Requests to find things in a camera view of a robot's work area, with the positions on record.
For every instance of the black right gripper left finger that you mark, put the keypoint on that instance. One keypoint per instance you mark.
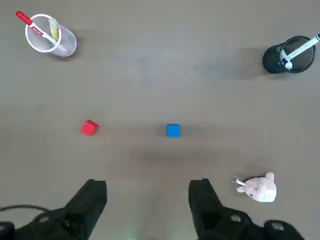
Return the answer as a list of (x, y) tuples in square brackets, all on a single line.
[(85, 207)]

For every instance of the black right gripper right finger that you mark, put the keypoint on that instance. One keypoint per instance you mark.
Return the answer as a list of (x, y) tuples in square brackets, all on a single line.
[(205, 207)]

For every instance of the red magnetic block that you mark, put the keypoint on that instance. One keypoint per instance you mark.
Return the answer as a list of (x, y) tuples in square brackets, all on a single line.
[(88, 128)]

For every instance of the blue magnetic block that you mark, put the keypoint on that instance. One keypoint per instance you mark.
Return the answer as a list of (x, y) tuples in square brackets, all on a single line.
[(173, 130)]

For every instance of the pink plush pig toy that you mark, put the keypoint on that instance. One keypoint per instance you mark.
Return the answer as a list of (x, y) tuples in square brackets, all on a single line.
[(262, 190)]

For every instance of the black mesh pen cup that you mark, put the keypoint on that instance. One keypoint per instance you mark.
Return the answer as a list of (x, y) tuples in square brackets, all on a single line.
[(271, 60)]

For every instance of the clear plastic cup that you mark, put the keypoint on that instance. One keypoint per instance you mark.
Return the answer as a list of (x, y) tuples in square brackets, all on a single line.
[(67, 42)]

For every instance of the yellow highlighter pen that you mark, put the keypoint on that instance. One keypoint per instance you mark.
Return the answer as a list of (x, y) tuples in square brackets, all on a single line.
[(53, 28)]

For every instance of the blue capped white marker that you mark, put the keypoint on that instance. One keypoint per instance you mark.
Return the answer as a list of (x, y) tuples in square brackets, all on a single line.
[(300, 48)]

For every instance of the red capped white marker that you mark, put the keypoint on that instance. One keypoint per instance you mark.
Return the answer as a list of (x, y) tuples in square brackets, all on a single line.
[(23, 18)]

